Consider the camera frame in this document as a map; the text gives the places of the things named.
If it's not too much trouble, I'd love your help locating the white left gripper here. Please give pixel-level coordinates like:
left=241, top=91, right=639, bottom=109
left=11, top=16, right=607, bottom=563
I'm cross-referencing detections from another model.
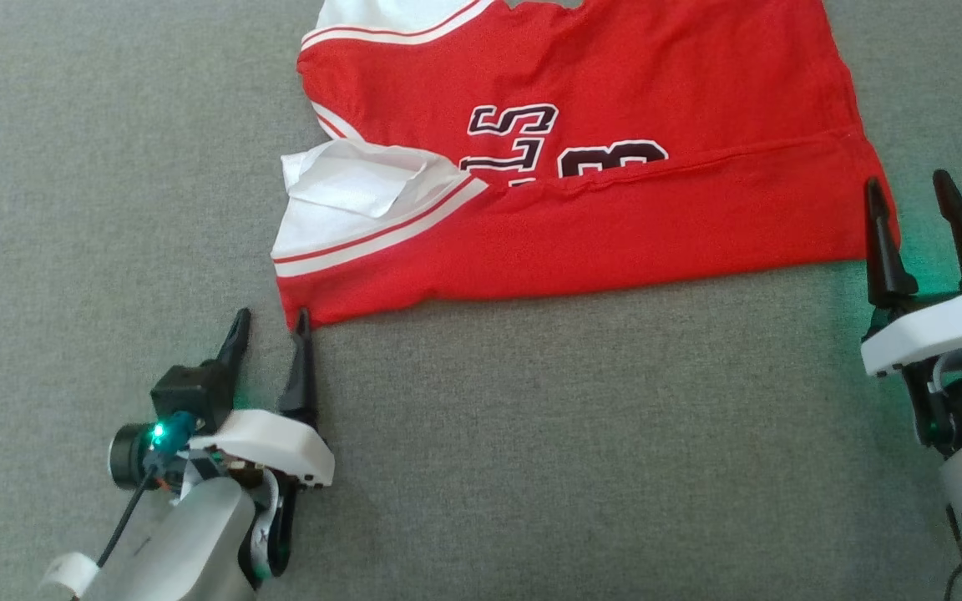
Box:
left=187, top=307, right=337, bottom=582

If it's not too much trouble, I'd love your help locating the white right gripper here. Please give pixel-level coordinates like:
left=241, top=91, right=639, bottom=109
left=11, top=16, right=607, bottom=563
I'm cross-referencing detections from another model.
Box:
left=861, top=169, right=962, bottom=459

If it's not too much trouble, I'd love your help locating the red basketball jersey white trim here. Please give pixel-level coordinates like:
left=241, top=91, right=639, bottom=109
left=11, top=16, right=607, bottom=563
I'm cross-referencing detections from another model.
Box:
left=271, top=0, right=899, bottom=328

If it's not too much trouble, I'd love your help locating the large grey sofa seat cushion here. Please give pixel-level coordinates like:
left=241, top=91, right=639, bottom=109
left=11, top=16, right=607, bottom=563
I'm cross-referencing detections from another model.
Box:
left=0, top=0, right=962, bottom=601

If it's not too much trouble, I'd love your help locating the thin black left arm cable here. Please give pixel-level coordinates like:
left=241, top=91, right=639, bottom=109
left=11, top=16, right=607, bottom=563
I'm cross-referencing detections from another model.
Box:
left=95, top=463, right=160, bottom=570

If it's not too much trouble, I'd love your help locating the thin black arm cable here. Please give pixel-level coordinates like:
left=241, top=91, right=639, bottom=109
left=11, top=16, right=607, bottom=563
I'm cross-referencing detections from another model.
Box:
left=95, top=463, right=160, bottom=570
left=944, top=501, right=962, bottom=601

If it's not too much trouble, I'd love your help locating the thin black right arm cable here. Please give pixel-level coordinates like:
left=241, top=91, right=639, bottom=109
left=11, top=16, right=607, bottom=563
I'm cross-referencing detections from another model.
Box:
left=944, top=501, right=962, bottom=601

